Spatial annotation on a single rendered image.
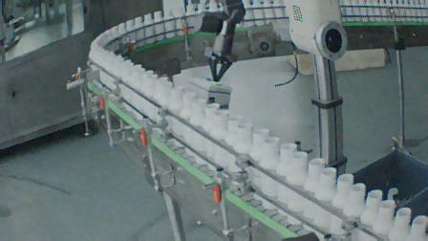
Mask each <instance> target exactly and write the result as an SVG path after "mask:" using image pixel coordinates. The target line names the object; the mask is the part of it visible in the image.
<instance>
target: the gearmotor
mask: <svg viewBox="0 0 428 241"><path fill-rule="evenodd" d="M289 24H290V20H289V19H287V20H283V19H282V20H278V21H276V20H274V21H273V20H272V21H270V22H268V27H263V28H261V27H258V28H253V29H247V38H248V39H249V47H250V54H251V55H252V57H253V58H254V59H258V58H260V57H266V56H276V46H275V44H279V43H290V42H291V45H293V53H294V55H295V59H296V51H295V44H294V43H293V42H292V40H291V38H290V35H289ZM297 72H298V62H297V60H296V74H295V76H294V77H293V78H292V80H290V81H287V82H285V83H281V84H278V85H275V87H277V86H281V85H284V84H287V83H289V82H292V81H293V80H294V79H295V78H296V76H297Z"/></svg>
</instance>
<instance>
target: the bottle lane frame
mask: <svg viewBox="0 0 428 241"><path fill-rule="evenodd" d="M108 103H109V114H110V118H111V124H112V128H113V130H117V129H120V128H121V125H120V120H122V126H123V129H122V130H120V131H118V132H115V135H114V140H115V142H120V141H122V140H123V136H122V131H123V132H124V136H125V141H124V142H122V143H119V144H117V147H118V148H119V149H120V151H121V152H122V153H123V154H124V155H125V156H127V157H128V159H129V160H130V161H131V162H132V163H133V164H135V165H136V166H137V167H138V169H139V170H140V171H141V172H142V173H144V169H143V167H142V166H143V162H142V158H143V159H145V160H147V161H148V162H149V163H150V164H151V160H150V156H149V153H148V148H147V144H146V146H144V145H143V142H142V138H141V134H140V133H138V134H136V135H134V134H133V131H134V130H136V129H140V128H142V126H141V125H139V123H138V122H135V120H133V119H132V118H131V117H129V116H128V114H126V113H124V111H121V110H120V109H119V108H118V107H117V106H116V105H115V104H113V103H112V102H111V101H110V100H108ZM96 107H97V108H98V111H97V112H98V121H99V123H98V122H97V121H96V126H98V128H99V129H100V130H101V131H102V132H103V133H104V134H105V135H106V137H107V138H108V139H109V140H110V135H109V134H108V130H109V128H108V123H107V119H106V114H105V104H104V109H102V105H101V102H100V99H96ZM151 137H152V143H153V148H154V153H155V160H156V166H157V171H158V172H159V173H162V172H165V171H168V170H169V169H170V166H169V164H168V160H169V161H170V162H171V164H172V168H173V169H174V170H172V171H171V172H170V173H168V174H164V175H161V179H160V181H161V185H162V186H167V185H170V184H171V183H172V179H171V173H172V174H174V175H175V181H176V183H175V184H174V185H172V186H171V187H168V188H165V189H164V192H165V193H166V194H167V195H168V196H169V197H170V198H172V199H173V200H175V201H176V202H177V203H178V204H179V205H180V206H182V207H183V208H184V209H185V210H186V211H187V212H188V213H190V214H191V215H193V216H194V217H195V218H196V219H197V220H198V221H201V222H202V223H203V224H204V225H205V226H207V227H208V228H209V229H210V230H212V231H213V232H214V233H216V234H218V235H219V236H220V237H221V238H222V239H224V241H226V240H225V236H224V235H223V230H224V223H223V212H222V205H221V202H220V203H216V202H215V199H214V193H213V190H212V188H211V189H208V190H203V185H206V184H209V183H212V182H215V181H214V180H212V178H210V177H208V176H207V175H206V174H205V173H203V172H201V171H200V170H199V169H198V168H197V167H196V166H194V165H193V164H191V163H190V162H188V161H187V160H186V159H184V158H183V157H181V155H179V154H177V153H176V152H175V151H173V150H172V149H171V148H170V147H168V146H166V145H165V144H164V143H162V142H161V141H160V140H158V139H157V138H156V136H153V135H151ZM226 193H227V199H228V203H227V205H228V212H229V219H230V225H231V228H232V229H233V230H237V229H239V228H242V227H245V226H246V221H245V215H246V216H247V217H249V218H250V219H249V224H250V227H247V228H246V229H244V230H239V231H237V232H235V235H234V237H233V238H234V241H244V240H246V239H247V237H246V230H250V231H251V233H250V238H251V240H250V241H281V240H283V239H285V238H289V237H297V236H299V235H298V234H297V233H296V232H293V231H292V230H290V229H289V227H285V226H284V225H282V224H281V223H280V222H277V221H275V220H274V219H273V218H272V217H273V216H272V217H269V216H267V215H266V214H264V213H263V212H261V211H260V210H259V209H257V207H258V206H257V207H255V206H252V205H250V204H249V203H248V202H246V201H245V200H243V199H242V198H241V197H238V196H236V195H235V194H234V191H231V190H227V191H226Z"/></svg>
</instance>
